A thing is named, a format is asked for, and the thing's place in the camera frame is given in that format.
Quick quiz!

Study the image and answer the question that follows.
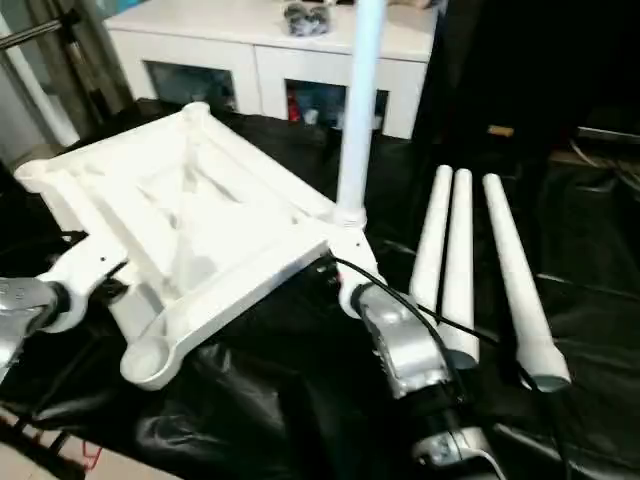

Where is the white plastic table top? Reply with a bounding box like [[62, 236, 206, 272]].
[[14, 101, 368, 392]]

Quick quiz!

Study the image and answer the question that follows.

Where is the white plastic table leg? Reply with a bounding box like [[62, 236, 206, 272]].
[[334, 0, 389, 228], [409, 164, 454, 313], [482, 172, 574, 394], [439, 167, 482, 370]]

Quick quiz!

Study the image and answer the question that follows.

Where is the black tripod stand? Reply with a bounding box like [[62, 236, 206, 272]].
[[0, 412, 103, 480]]

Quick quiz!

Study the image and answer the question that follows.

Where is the grey curtain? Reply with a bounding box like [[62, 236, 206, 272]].
[[20, 0, 137, 113]]

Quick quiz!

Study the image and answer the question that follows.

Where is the grey bundle on cabinet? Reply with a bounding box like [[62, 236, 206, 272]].
[[282, 2, 335, 37]]

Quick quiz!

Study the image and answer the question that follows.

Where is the black plastic mat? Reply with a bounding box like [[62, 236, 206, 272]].
[[0, 98, 640, 480]]

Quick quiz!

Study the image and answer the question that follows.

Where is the white cabinet with glass doors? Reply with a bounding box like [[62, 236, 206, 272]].
[[104, 0, 439, 140]]

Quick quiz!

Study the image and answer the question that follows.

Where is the grey metal pole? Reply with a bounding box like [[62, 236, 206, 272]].
[[0, 9, 83, 51]]

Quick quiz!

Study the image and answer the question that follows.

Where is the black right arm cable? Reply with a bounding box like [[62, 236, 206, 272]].
[[334, 257, 573, 473]]

